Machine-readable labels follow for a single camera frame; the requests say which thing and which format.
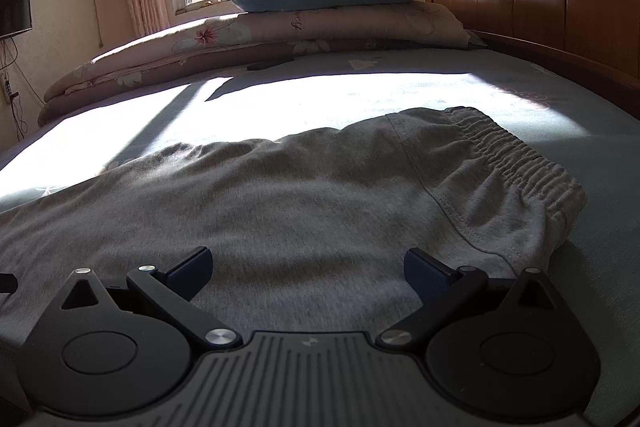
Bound flat black object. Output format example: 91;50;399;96
247;57;296;72

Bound grey drawstring sweatpants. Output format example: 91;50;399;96
0;106;588;358

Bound pink floral folded quilt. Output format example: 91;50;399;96
39;2;486;128

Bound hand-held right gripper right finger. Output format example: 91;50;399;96
376;249;557;350

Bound black wall television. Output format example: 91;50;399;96
0;0;33;40

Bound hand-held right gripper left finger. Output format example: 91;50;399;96
61;247;241;350

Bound power strip with cables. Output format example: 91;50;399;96
0;38;30;142

